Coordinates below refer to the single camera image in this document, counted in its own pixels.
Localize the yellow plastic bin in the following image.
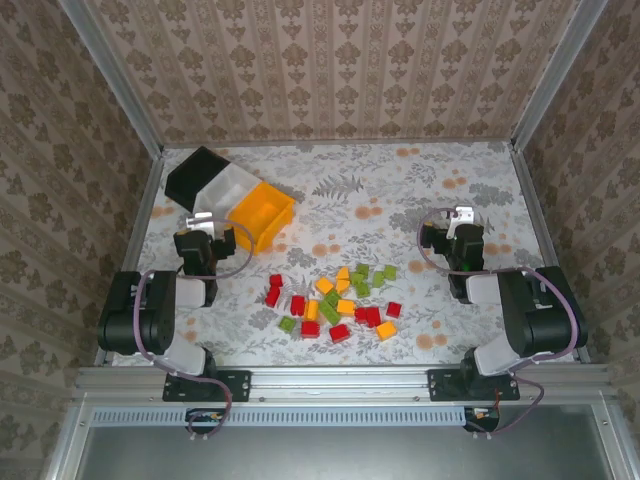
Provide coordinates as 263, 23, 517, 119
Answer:
225, 180, 297, 256

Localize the white plastic bin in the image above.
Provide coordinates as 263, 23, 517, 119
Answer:
192, 160, 264, 224

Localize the floral patterned table covering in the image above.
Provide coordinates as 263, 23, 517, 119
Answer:
112, 142, 581, 367

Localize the black plastic bin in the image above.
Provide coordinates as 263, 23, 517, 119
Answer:
166, 145, 232, 214

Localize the grey metal sheet panel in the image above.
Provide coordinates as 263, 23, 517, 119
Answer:
74, 404, 627, 480

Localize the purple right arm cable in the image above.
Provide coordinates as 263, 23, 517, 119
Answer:
417, 207, 587, 440

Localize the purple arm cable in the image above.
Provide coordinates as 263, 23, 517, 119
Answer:
417, 207, 587, 440
133, 218, 255, 441

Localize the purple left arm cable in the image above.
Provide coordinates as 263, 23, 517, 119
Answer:
133, 218, 255, 441

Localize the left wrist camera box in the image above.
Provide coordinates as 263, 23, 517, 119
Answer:
185, 212, 217, 233

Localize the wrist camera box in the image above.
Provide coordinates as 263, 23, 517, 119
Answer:
185, 212, 217, 233
447, 205, 475, 239

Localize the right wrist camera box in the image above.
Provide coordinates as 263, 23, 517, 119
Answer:
447, 205, 475, 239

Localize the aluminium side rail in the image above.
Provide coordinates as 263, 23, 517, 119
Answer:
93, 148, 165, 366
509, 142, 592, 362

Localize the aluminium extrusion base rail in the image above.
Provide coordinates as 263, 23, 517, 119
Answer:
73, 364, 620, 402

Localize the black connector with wires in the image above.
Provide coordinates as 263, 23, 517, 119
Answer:
185, 408, 227, 435
463, 406, 501, 434

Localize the aluminium corner post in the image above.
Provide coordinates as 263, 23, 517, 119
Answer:
510, 0, 610, 151
58, 0, 165, 157

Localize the white slotted cable duct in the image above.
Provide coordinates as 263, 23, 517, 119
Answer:
92, 405, 467, 427

